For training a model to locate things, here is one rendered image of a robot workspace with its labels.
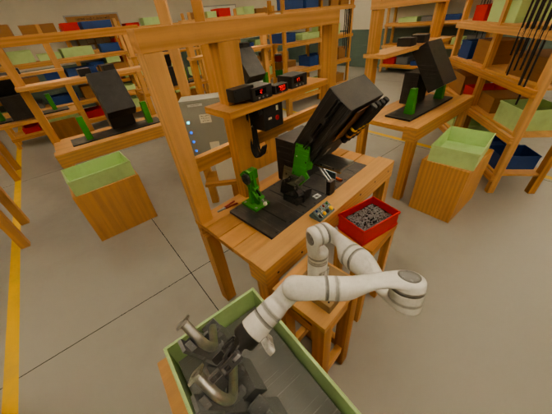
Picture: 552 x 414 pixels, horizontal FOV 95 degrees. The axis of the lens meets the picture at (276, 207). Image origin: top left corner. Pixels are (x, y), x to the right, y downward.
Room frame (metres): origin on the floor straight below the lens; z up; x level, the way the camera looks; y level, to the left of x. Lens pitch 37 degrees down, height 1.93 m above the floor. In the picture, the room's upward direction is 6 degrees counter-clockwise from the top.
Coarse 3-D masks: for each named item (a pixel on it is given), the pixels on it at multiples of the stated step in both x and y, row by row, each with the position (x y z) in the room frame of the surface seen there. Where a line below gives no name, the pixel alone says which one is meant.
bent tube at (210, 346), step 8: (184, 320) 0.43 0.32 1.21; (184, 328) 0.42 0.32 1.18; (192, 328) 0.43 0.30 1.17; (216, 328) 0.53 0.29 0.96; (192, 336) 0.41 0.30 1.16; (200, 336) 0.41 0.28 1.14; (216, 336) 0.47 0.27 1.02; (200, 344) 0.39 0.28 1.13; (208, 344) 0.40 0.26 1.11; (216, 344) 0.42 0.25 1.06
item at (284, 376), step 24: (192, 360) 0.47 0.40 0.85; (264, 360) 0.44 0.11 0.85; (288, 360) 0.43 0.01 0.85; (192, 384) 0.38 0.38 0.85; (264, 384) 0.36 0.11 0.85; (288, 384) 0.35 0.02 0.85; (312, 384) 0.34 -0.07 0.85; (288, 408) 0.28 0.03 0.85; (312, 408) 0.27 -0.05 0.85; (336, 408) 0.27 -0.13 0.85
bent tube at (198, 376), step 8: (200, 368) 0.30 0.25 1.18; (192, 376) 0.29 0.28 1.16; (200, 376) 0.28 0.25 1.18; (232, 376) 0.34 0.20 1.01; (200, 384) 0.27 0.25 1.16; (208, 384) 0.27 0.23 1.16; (232, 384) 0.31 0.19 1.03; (208, 392) 0.26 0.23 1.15; (216, 392) 0.26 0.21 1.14; (232, 392) 0.28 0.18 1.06; (216, 400) 0.24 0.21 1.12; (224, 400) 0.25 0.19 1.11; (232, 400) 0.25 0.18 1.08
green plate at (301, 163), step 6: (300, 144) 1.51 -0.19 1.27; (300, 150) 1.50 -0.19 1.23; (306, 150) 1.46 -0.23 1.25; (294, 156) 1.52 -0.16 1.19; (300, 156) 1.49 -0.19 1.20; (306, 156) 1.45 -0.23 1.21; (294, 162) 1.51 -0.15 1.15; (300, 162) 1.48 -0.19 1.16; (306, 162) 1.44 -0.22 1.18; (294, 168) 1.50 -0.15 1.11; (300, 168) 1.46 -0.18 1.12; (306, 168) 1.43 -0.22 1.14; (294, 174) 1.48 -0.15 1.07; (300, 174) 1.45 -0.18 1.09
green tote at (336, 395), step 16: (240, 304) 0.65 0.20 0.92; (256, 304) 0.68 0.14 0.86; (208, 320) 0.57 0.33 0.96; (224, 320) 0.60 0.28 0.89; (288, 336) 0.48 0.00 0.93; (176, 352) 0.48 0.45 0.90; (304, 352) 0.41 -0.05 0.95; (176, 368) 0.42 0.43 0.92; (320, 368) 0.35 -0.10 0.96; (320, 384) 0.34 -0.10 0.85; (336, 384) 0.30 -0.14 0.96; (336, 400) 0.28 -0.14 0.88
